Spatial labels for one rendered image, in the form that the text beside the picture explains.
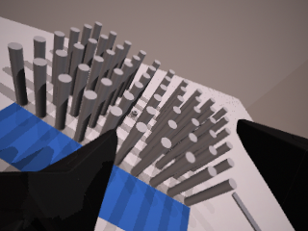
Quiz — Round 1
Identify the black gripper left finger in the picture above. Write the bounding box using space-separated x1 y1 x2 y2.
0 129 118 231

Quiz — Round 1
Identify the blue flat strip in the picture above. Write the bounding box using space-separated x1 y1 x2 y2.
0 102 191 231

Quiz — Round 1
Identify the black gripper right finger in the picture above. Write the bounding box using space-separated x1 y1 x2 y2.
236 119 308 231

